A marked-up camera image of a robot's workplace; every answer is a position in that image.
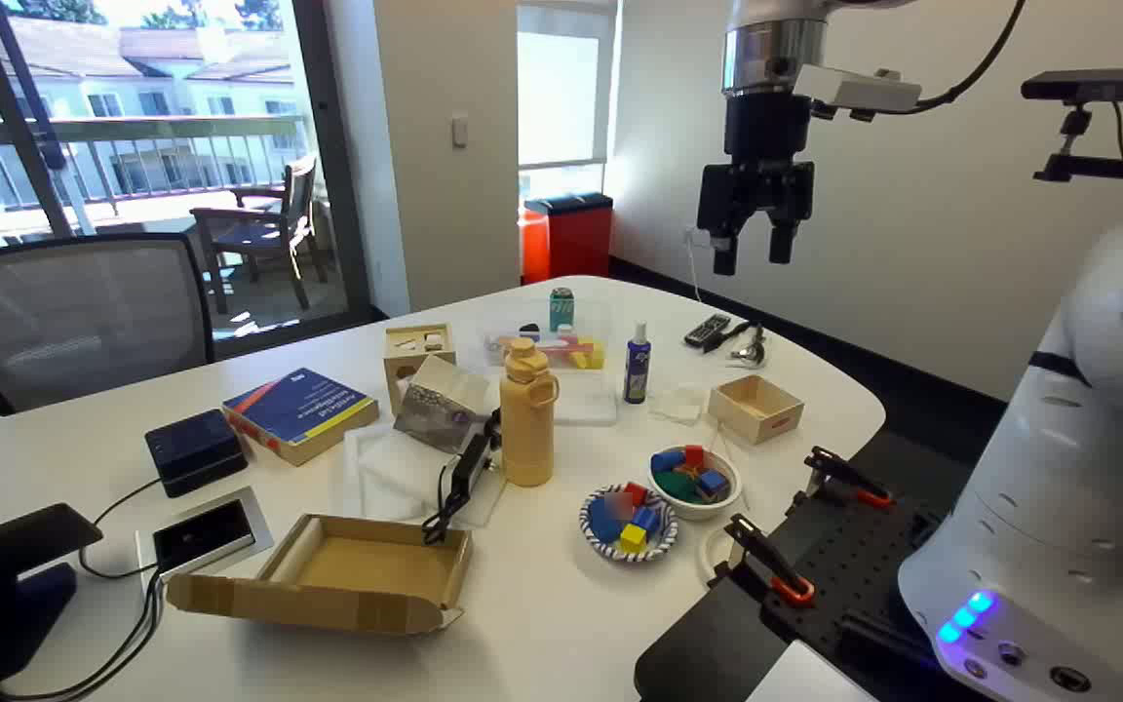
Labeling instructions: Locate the teal cup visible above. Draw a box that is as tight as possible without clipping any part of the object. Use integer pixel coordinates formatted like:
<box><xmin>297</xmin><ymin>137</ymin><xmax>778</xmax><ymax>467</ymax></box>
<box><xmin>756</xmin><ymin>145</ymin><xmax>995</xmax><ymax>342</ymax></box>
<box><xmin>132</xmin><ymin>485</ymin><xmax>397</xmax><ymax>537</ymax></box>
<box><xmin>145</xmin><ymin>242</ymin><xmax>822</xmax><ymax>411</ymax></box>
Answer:
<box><xmin>544</xmin><ymin>285</ymin><xmax>575</xmax><ymax>336</ymax></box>

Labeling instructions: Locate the orange bin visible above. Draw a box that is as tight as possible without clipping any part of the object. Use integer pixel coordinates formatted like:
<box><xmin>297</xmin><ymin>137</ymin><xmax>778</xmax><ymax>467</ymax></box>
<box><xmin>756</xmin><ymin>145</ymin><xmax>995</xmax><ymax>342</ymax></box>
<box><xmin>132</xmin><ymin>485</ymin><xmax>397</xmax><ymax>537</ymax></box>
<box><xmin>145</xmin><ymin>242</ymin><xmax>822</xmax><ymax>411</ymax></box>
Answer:
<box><xmin>518</xmin><ymin>204</ymin><xmax>553</xmax><ymax>285</ymax></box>

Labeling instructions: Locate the small wooden box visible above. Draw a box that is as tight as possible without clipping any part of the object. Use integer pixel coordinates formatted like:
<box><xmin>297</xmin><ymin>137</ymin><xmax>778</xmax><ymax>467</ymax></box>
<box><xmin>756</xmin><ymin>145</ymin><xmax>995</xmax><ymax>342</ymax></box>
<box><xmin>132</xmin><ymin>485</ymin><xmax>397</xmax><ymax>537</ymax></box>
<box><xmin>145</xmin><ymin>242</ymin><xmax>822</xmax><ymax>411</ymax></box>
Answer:
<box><xmin>705</xmin><ymin>372</ymin><xmax>807</xmax><ymax>447</ymax></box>

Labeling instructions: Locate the red bin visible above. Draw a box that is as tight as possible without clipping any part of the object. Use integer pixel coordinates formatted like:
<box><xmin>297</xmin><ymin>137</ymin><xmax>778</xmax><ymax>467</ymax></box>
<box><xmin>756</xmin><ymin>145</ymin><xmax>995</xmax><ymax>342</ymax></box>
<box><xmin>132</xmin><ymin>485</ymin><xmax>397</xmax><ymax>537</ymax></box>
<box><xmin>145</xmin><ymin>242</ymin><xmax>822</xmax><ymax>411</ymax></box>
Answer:
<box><xmin>540</xmin><ymin>191</ymin><xmax>616</xmax><ymax>280</ymax></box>

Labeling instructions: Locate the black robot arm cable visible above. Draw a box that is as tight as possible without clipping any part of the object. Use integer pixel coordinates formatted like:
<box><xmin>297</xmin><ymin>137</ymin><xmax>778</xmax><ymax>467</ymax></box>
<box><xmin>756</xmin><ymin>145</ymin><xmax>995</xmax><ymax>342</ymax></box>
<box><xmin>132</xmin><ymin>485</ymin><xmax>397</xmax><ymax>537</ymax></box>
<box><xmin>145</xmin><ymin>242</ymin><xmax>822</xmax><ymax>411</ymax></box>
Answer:
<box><xmin>908</xmin><ymin>0</ymin><xmax>1028</xmax><ymax>116</ymax></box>

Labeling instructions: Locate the blue book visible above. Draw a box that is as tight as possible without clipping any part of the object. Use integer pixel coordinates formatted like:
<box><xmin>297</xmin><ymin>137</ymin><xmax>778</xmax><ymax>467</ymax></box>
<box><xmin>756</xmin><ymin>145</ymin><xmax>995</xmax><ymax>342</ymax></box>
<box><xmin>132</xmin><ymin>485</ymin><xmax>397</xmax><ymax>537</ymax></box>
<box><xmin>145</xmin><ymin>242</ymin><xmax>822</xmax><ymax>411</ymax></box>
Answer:
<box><xmin>221</xmin><ymin>362</ymin><xmax>382</xmax><ymax>467</ymax></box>

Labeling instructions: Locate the black power pack with cable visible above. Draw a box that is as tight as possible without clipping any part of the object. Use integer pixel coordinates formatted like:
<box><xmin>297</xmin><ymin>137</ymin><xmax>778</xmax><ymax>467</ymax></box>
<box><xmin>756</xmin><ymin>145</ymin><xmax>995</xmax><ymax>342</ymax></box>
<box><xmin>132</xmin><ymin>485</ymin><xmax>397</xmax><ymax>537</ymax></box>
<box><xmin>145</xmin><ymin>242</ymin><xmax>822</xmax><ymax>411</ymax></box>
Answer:
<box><xmin>421</xmin><ymin>406</ymin><xmax>505</xmax><ymax>550</ymax></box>

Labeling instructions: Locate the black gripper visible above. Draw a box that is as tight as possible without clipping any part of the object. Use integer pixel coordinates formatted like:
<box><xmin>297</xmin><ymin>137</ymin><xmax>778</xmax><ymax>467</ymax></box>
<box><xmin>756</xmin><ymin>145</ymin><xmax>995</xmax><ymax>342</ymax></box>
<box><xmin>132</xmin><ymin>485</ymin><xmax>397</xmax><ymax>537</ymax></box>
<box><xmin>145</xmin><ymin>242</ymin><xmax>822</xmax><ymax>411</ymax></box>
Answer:
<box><xmin>695</xmin><ymin>89</ymin><xmax>817</xmax><ymax>280</ymax></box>

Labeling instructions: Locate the clear container with coloured items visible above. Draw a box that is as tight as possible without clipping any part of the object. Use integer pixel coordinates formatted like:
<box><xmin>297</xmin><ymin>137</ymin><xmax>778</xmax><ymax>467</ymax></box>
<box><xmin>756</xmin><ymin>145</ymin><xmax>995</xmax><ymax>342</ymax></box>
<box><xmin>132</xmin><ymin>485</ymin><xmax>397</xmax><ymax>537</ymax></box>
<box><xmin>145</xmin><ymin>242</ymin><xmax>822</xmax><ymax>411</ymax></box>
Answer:
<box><xmin>478</xmin><ymin>323</ymin><xmax>613</xmax><ymax>375</ymax></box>

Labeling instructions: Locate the grey mesh office chair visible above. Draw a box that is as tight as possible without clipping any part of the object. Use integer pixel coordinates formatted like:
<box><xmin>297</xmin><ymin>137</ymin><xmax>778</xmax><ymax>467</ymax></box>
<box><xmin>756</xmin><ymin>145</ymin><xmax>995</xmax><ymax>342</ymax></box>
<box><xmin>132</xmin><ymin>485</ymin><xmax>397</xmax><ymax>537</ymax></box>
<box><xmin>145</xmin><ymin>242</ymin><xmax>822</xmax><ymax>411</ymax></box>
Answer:
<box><xmin>0</xmin><ymin>229</ymin><xmax>217</xmax><ymax>419</ymax></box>

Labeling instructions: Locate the patterned bowl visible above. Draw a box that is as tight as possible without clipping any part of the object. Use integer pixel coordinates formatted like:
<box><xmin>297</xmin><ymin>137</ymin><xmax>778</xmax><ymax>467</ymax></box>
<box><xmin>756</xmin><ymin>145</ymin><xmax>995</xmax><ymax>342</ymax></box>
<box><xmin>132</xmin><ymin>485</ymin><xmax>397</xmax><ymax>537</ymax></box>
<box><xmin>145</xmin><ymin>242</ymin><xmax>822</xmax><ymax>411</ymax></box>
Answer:
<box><xmin>575</xmin><ymin>481</ymin><xmax>682</xmax><ymax>567</ymax></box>

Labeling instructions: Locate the small white disc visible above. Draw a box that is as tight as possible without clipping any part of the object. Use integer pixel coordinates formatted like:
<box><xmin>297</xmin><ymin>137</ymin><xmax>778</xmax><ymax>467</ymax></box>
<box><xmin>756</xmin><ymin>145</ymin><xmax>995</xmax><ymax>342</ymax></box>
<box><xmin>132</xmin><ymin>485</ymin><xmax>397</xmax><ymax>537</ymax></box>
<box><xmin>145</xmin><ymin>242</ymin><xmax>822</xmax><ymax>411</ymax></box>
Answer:
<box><xmin>695</xmin><ymin>522</ymin><xmax>750</xmax><ymax>580</ymax></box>

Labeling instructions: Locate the small blue bottle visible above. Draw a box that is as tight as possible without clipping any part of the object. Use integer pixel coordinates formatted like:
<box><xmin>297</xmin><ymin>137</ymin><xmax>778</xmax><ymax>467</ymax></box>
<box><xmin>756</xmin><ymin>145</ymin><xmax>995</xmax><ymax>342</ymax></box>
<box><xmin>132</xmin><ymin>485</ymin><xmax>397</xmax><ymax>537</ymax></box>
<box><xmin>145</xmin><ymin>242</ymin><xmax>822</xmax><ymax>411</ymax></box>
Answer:
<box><xmin>621</xmin><ymin>319</ymin><xmax>655</xmax><ymax>406</ymax></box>

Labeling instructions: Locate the black external camera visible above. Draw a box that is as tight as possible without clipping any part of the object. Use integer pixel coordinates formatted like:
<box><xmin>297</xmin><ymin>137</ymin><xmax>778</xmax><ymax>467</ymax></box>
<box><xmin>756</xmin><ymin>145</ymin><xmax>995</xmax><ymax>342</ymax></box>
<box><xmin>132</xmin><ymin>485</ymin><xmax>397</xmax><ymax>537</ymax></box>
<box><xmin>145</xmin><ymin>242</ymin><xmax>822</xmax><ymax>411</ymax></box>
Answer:
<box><xmin>1016</xmin><ymin>68</ymin><xmax>1123</xmax><ymax>108</ymax></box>

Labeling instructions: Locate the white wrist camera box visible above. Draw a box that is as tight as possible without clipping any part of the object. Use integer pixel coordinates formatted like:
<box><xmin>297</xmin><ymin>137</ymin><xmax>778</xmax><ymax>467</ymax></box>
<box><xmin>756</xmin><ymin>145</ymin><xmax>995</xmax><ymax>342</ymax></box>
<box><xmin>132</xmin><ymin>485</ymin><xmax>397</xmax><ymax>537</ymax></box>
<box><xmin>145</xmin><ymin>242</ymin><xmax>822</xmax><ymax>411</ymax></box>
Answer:
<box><xmin>791</xmin><ymin>61</ymin><xmax>924</xmax><ymax>125</ymax></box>

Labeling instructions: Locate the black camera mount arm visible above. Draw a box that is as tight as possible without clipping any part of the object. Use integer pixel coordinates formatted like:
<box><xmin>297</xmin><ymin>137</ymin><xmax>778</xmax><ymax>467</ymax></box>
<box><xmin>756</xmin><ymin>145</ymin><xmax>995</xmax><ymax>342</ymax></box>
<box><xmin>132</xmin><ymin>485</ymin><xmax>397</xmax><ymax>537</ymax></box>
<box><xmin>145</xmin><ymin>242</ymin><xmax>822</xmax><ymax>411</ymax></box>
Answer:
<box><xmin>1032</xmin><ymin>102</ymin><xmax>1123</xmax><ymax>189</ymax></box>

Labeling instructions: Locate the white bowl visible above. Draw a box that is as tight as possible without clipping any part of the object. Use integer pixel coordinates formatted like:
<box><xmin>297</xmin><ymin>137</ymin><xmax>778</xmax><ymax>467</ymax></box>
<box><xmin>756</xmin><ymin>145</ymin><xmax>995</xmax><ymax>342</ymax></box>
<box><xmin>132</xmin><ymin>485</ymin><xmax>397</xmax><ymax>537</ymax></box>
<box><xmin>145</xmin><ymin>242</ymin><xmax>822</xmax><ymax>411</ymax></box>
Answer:
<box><xmin>648</xmin><ymin>441</ymin><xmax>746</xmax><ymax>522</ymax></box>

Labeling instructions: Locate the black table cable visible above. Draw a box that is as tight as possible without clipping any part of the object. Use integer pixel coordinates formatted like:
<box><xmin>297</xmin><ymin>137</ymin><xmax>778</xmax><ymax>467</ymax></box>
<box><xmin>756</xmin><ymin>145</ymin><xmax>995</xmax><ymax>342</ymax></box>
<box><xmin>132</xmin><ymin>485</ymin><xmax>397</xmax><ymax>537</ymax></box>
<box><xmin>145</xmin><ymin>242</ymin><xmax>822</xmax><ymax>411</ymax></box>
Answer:
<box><xmin>0</xmin><ymin>477</ymin><xmax>173</xmax><ymax>702</ymax></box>

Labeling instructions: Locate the wooden toy block box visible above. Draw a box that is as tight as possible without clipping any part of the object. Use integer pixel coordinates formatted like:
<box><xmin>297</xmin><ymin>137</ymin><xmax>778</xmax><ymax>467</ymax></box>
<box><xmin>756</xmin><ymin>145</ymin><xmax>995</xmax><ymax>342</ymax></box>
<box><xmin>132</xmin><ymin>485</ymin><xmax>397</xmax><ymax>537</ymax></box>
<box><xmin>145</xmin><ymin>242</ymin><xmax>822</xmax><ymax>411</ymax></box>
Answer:
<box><xmin>382</xmin><ymin>323</ymin><xmax>460</xmax><ymax>419</ymax></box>

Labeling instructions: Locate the black mounting plate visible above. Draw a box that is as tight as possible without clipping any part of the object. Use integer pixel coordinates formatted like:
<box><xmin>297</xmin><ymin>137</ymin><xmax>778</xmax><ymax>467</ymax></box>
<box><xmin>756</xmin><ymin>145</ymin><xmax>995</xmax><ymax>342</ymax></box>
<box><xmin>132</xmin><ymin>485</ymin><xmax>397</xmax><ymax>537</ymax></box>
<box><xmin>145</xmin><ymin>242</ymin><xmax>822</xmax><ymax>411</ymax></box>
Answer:
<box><xmin>630</xmin><ymin>424</ymin><xmax>984</xmax><ymax>702</ymax></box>

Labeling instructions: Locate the tan plastic bottle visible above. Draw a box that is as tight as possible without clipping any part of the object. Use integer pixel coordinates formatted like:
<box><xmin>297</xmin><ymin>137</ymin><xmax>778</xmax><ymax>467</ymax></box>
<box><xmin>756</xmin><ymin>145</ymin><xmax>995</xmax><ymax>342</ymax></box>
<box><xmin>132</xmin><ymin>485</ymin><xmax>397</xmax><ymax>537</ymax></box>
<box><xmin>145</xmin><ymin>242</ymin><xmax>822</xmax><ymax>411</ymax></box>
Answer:
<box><xmin>494</xmin><ymin>336</ymin><xmax>561</xmax><ymax>493</ymax></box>

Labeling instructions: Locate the outdoor patio chair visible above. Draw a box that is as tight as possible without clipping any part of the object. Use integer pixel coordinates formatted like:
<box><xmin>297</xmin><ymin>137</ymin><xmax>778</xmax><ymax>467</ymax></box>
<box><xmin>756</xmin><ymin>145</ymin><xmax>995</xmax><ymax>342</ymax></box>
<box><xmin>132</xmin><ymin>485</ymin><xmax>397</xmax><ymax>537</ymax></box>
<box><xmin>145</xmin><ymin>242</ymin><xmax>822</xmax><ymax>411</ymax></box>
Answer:
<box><xmin>188</xmin><ymin>154</ymin><xmax>323</xmax><ymax>317</ymax></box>

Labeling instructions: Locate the black orange clamp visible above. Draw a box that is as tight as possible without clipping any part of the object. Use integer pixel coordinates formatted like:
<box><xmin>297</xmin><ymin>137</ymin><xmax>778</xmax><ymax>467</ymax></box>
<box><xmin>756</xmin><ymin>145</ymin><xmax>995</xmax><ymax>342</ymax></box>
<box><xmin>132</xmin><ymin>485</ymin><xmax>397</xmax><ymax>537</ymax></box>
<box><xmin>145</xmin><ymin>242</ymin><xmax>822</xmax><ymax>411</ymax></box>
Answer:
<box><xmin>721</xmin><ymin>510</ymin><xmax>817</xmax><ymax>611</ymax></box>
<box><xmin>802</xmin><ymin>446</ymin><xmax>899</xmax><ymax>516</ymax></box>

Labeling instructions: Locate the black remote control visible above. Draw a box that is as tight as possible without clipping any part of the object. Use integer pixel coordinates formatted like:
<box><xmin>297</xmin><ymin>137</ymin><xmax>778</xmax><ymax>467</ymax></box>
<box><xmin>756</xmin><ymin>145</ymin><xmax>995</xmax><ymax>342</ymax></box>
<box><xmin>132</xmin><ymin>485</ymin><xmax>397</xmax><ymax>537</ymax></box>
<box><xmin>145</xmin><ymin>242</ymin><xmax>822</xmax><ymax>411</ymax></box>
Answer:
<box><xmin>682</xmin><ymin>312</ymin><xmax>734</xmax><ymax>351</ymax></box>

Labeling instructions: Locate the small black box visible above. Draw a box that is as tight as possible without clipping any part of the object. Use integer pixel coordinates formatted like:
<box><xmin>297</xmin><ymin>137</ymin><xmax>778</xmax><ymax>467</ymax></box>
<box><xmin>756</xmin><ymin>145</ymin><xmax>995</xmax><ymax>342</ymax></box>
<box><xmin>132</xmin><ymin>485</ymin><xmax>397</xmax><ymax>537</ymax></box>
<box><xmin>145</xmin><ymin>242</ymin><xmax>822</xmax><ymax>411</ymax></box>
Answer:
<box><xmin>145</xmin><ymin>406</ymin><xmax>254</xmax><ymax>498</ymax></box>

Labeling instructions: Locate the flat white container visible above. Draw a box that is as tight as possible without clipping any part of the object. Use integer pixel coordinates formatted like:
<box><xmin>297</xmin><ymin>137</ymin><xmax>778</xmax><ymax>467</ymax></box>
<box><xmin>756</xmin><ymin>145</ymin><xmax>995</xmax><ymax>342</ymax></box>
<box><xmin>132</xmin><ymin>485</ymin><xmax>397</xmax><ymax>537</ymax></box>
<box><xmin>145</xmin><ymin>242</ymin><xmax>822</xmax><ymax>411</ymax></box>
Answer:
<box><xmin>553</xmin><ymin>367</ymin><xmax>625</xmax><ymax>429</ymax></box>

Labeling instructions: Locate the open cardboard box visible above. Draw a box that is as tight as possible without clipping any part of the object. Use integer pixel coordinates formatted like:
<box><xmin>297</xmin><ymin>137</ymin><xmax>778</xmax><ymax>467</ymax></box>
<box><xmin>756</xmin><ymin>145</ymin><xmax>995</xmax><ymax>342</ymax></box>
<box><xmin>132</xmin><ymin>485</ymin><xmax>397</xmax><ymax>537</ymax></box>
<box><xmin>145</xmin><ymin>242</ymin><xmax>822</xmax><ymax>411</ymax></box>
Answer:
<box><xmin>169</xmin><ymin>510</ymin><xmax>477</xmax><ymax>640</ymax></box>

